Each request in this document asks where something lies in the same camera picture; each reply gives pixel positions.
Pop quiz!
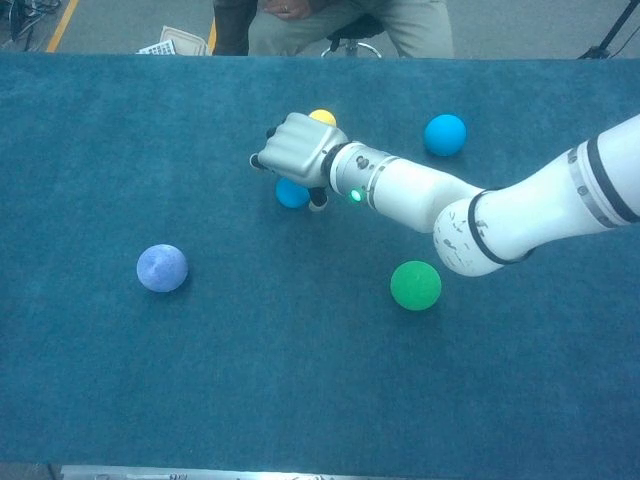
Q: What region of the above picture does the white takeaway food container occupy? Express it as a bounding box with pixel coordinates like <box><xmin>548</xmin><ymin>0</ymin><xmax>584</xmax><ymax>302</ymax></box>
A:
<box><xmin>159</xmin><ymin>24</ymin><xmax>211</xmax><ymax>56</ymax></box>

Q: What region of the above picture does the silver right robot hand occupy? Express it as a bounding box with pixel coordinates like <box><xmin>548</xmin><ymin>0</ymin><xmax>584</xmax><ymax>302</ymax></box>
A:
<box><xmin>249</xmin><ymin>112</ymin><xmax>350</xmax><ymax>213</ymax></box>

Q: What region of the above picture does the green ball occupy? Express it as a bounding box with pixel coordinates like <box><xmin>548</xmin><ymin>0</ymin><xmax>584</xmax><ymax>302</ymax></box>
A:
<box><xmin>389</xmin><ymin>260</ymin><xmax>443</xmax><ymax>312</ymax></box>

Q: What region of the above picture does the seated person in khaki trousers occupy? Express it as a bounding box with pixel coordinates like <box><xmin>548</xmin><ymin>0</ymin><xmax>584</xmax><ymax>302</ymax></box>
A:
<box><xmin>212</xmin><ymin>0</ymin><xmax>455</xmax><ymax>59</ymax></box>

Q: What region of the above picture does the large blue ball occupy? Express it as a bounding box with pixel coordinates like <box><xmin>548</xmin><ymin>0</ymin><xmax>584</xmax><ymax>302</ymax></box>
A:
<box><xmin>423</xmin><ymin>113</ymin><xmax>468</xmax><ymax>157</ymax></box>

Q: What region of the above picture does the black tripod stand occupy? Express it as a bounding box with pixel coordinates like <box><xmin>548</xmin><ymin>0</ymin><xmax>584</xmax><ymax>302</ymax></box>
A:
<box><xmin>578</xmin><ymin>0</ymin><xmax>640</xmax><ymax>60</ymax></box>

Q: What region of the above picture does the black stool with chrome base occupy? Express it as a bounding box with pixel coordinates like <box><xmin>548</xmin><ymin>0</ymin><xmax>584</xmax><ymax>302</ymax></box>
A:
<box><xmin>321</xmin><ymin>13</ymin><xmax>386</xmax><ymax>59</ymax></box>

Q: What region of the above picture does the purple ball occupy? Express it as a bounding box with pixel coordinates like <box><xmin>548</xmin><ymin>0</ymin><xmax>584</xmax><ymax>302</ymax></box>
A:
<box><xmin>136</xmin><ymin>243</ymin><xmax>189</xmax><ymax>293</ymax></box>

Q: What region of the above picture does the white gridded plastic item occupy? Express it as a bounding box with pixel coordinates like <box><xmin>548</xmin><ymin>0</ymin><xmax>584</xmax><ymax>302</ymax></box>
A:
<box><xmin>135</xmin><ymin>40</ymin><xmax>177</xmax><ymax>56</ymax></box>

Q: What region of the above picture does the white metal frame bar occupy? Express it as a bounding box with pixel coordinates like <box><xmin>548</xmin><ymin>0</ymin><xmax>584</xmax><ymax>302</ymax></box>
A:
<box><xmin>59</xmin><ymin>464</ymin><xmax>351</xmax><ymax>480</ymax></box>

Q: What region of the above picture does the bundle of dark cables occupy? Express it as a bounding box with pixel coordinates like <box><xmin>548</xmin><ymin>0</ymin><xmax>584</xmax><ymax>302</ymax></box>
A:
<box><xmin>0</xmin><ymin>0</ymin><xmax>61</xmax><ymax>41</ymax></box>

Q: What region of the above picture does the small blue ball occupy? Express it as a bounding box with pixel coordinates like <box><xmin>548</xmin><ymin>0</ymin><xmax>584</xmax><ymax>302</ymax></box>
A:
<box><xmin>275</xmin><ymin>178</ymin><xmax>312</xmax><ymax>209</ymax></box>

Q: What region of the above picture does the teal felt table cloth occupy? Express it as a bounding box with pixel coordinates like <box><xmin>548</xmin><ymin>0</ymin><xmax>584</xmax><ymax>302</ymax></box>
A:
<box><xmin>0</xmin><ymin>52</ymin><xmax>640</xmax><ymax>474</ymax></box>

